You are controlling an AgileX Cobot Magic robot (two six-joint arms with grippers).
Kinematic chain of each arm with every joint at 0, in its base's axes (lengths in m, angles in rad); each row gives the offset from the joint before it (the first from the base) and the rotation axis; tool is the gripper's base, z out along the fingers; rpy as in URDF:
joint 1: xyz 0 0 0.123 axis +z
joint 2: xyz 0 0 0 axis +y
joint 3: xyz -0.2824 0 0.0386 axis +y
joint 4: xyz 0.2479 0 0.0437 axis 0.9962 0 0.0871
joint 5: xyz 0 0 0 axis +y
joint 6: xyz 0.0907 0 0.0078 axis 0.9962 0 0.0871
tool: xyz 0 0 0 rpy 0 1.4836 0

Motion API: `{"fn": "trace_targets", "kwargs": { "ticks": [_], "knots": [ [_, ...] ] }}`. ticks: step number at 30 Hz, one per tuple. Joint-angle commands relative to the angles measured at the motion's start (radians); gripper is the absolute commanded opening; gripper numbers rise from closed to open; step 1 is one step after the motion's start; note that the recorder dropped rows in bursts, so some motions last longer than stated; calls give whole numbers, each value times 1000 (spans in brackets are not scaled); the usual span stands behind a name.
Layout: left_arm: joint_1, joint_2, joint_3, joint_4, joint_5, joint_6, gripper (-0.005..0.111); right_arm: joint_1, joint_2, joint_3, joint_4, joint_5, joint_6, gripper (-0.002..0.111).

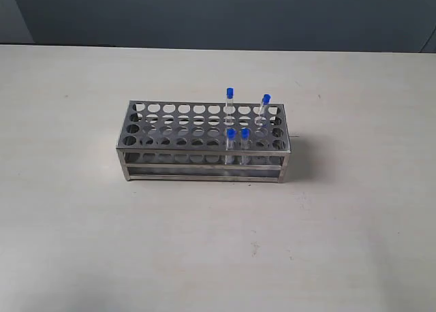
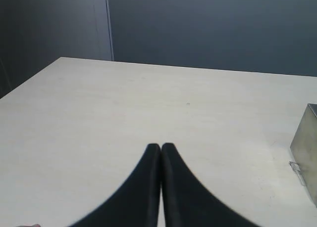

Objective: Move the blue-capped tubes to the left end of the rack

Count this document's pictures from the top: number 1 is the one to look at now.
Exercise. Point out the blue-capped tube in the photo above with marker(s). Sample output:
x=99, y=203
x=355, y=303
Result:
x=244, y=145
x=230, y=142
x=263, y=107
x=229, y=109

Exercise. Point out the stainless steel test tube rack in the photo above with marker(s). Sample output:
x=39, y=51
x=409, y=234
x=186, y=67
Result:
x=186, y=141

